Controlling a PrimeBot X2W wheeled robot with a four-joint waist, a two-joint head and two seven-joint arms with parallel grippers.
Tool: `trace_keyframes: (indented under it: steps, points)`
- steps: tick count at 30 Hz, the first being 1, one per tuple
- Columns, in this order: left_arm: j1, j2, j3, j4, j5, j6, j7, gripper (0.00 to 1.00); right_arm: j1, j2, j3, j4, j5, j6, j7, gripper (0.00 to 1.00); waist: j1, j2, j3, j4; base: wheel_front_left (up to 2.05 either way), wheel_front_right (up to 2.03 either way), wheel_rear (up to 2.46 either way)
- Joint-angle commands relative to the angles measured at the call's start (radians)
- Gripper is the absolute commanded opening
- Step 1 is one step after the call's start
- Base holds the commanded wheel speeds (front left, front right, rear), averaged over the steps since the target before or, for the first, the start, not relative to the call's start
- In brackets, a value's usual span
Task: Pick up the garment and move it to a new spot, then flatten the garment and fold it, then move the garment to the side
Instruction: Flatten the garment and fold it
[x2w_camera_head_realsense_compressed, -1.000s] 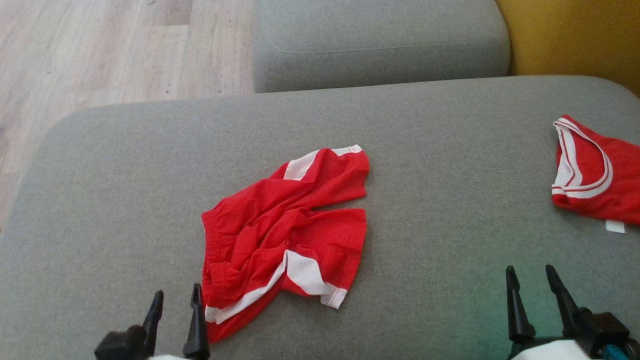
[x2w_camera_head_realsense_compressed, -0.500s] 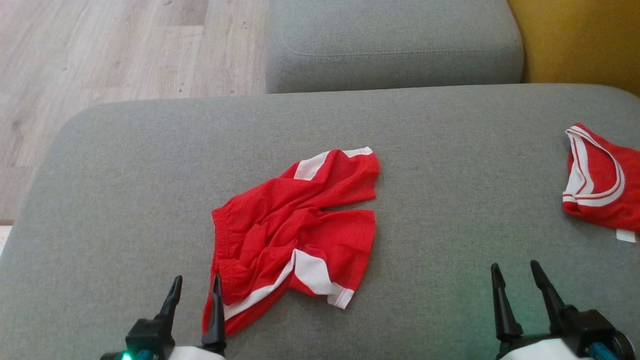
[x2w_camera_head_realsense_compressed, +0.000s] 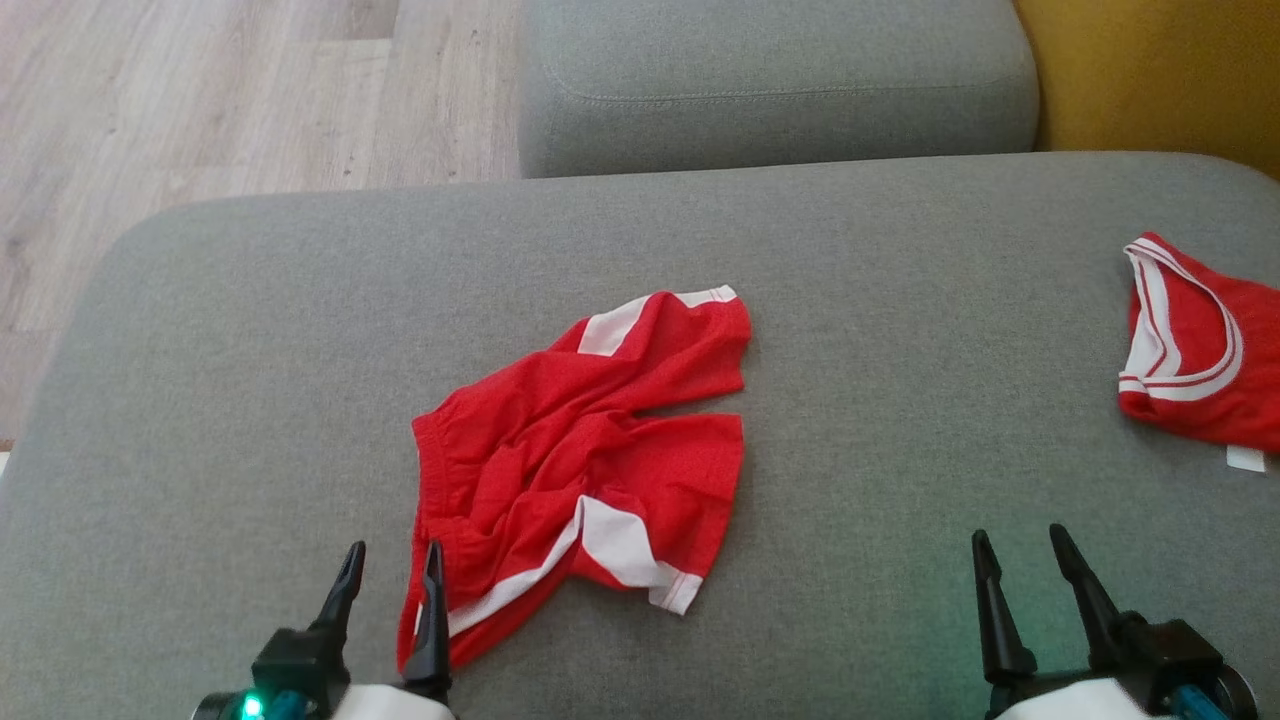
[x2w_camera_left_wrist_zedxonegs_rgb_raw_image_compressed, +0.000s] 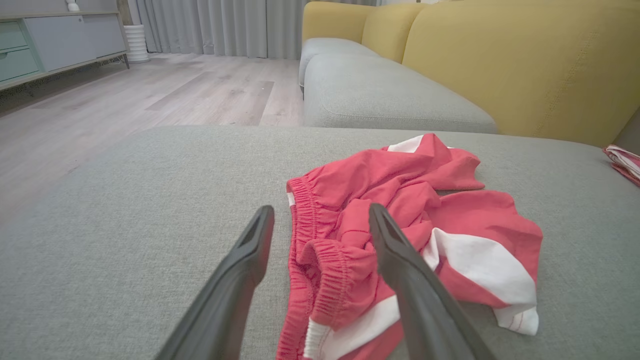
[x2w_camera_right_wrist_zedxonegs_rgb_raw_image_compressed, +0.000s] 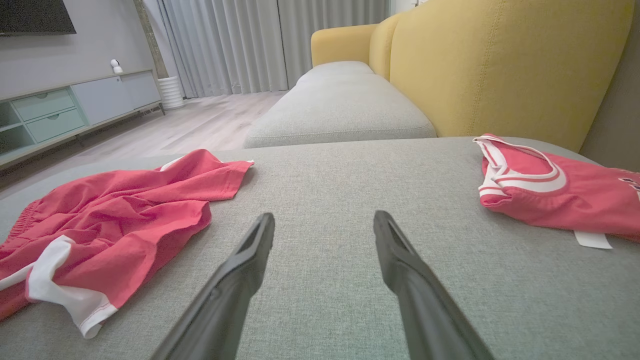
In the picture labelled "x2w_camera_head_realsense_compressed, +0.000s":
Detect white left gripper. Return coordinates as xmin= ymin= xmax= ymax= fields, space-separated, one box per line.
xmin=190 ymin=540 xmax=457 ymax=720

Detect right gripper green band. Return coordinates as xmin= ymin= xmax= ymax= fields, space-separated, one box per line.
xmin=971 ymin=522 xmax=1260 ymax=720

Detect red shirt with white sleeves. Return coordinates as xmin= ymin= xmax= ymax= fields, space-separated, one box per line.
xmin=1116 ymin=231 xmax=1280 ymax=474

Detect red shorts with white panels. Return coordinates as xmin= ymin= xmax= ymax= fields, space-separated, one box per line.
xmin=396 ymin=284 xmax=754 ymax=674

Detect yellow sofa backrest cushion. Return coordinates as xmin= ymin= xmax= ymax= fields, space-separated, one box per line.
xmin=1013 ymin=0 xmax=1280 ymax=182

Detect large grey sofa seat cushion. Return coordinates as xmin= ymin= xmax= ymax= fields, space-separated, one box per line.
xmin=0 ymin=151 xmax=1280 ymax=720

